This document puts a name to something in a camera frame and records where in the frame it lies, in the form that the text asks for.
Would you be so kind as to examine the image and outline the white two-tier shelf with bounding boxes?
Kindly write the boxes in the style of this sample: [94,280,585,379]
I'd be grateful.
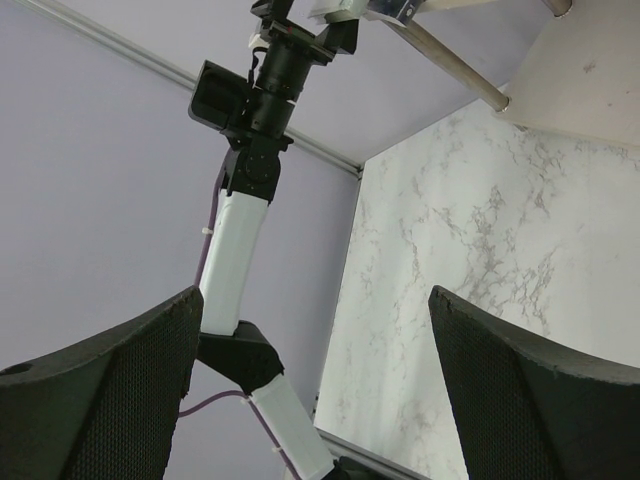
[374,1,639,149]

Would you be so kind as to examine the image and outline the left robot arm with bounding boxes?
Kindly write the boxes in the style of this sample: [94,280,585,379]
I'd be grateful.
[189,1,362,479]

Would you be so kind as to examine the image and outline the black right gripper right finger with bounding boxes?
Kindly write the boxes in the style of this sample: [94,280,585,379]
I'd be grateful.
[428,286,639,479]

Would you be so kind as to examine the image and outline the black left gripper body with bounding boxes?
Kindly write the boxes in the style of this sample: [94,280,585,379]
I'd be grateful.
[250,0,359,65]

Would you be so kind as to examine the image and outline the clear plastic file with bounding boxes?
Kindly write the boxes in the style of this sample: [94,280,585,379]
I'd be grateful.
[308,0,425,26]

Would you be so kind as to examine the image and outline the left aluminium frame post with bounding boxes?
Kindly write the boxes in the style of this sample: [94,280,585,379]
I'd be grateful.
[16,0,364,179]

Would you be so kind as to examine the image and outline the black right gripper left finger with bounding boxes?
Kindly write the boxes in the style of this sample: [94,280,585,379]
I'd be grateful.
[1,287,203,479]

